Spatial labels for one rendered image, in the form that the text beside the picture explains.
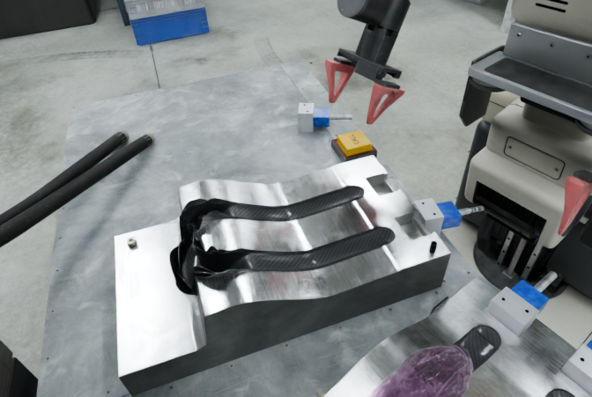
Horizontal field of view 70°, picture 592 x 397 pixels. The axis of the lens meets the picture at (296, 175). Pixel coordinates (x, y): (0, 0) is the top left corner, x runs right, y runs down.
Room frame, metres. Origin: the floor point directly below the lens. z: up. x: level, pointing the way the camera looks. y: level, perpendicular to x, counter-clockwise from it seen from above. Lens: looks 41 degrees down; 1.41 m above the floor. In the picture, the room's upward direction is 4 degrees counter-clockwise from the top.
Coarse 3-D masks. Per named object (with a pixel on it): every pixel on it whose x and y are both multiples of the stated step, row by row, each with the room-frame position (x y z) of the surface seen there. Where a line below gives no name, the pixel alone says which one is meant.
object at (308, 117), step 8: (304, 104) 0.91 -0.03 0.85; (312, 104) 0.91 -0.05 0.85; (304, 112) 0.88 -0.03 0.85; (312, 112) 0.87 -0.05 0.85; (320, 112) 0.89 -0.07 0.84; (328, 112) 0.89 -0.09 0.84; (304, 120) 0.87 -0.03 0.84; (312, 120) 0.87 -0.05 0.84; (320, 120) 0.87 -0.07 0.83; (328, 120) 0.87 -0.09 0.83; (304, 128) 0.87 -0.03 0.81; (312, 128) 0.87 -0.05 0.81
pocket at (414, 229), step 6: (402, 216) 0.49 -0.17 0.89; (408, 216) 0.49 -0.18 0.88; (414, 216) 0.49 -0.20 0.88; (402, 222) 0.49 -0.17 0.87; (408, 222) 0.49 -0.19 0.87; (414, 222) 0.49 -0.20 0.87; (420, 222) 0.48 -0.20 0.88; (402, 228) 0.48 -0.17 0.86; (408, 228) 0.48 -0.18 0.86; (414, 228) 0.48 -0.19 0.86; (420, 228) 0.47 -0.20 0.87; (408, 234) 0.47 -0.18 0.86; (414, 234) 0.47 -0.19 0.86; (420, 234) 0.46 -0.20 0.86; (426, 234) 0.45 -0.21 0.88
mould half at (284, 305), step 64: (192, 192) 0.53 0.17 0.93; (256, 192) 0.55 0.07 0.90; (320, 192) 0.56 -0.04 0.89; (128, 256) 0.46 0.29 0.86; (384, 256) 0.41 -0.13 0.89; (448, 256) 0.40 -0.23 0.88; (128, 320) 0.34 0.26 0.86; (192, 320) 0.33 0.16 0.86; (256, 320) 0.31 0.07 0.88; (320, 320) 0.34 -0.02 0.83; (128, 384) 0.26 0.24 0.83
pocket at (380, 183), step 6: (378, 174) 0.59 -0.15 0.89; (384, 174) 0.59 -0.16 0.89; (372, 180) 0.59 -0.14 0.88; (378, 180) 0.59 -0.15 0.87; (384, 180) 0.59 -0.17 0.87; (372, 186) 0.59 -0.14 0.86; (378, 186) 0.59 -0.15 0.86; (384, 186) 0.59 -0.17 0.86; (390, 186) 0.57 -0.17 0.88; (378, 192) 0.57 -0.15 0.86; (384, 192) 0.57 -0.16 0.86; (390, 192) 0.57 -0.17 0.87
